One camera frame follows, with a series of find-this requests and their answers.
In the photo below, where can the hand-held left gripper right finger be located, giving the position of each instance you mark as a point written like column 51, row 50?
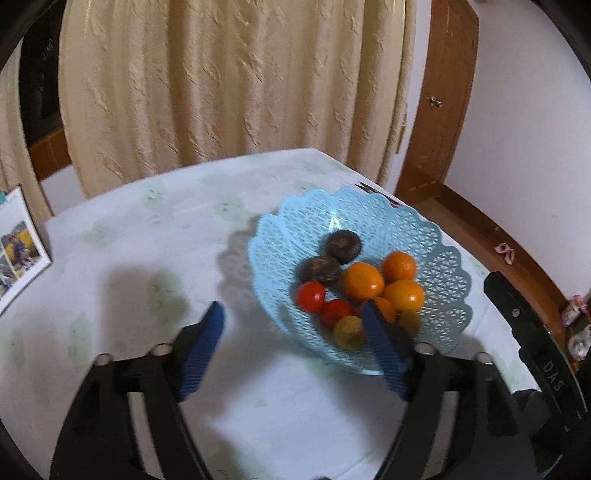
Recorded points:
column 381, row 346

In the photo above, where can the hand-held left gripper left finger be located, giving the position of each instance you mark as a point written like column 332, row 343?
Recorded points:
column 201, row 350

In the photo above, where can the tan longan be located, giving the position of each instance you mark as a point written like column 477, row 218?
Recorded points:
column 410, row 322
column 348, row 332

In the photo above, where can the orange tangerine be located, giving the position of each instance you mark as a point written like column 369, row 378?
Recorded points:
column 385, row 308
column 399, row 266
column 404, row 296
column 363, row 280

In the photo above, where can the red tomato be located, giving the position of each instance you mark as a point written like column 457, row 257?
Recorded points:
column 336, row 313
column 310, row 297

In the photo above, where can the dark brown round fruit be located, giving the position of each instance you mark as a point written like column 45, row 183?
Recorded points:
column 342, row 247
column 321, row 271

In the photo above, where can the light blue plastic basket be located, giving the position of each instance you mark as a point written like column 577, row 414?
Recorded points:
column 286, row 240

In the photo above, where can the small cluttered floor items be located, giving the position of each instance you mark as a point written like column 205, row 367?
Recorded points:
column 577, row 327

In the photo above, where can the pink floor item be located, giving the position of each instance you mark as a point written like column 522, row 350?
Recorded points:
column 503, row 253

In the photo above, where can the photo collage board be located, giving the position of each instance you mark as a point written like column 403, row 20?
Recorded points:
column 21, row 249

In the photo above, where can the small metal hook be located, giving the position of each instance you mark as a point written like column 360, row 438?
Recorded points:
column 434, row 102

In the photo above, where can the beige curtain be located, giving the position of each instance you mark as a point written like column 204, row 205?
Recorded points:
column 231, row 78
column 14, row 152

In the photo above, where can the brown wooden door frame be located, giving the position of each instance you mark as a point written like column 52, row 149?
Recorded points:
column 448, row 92

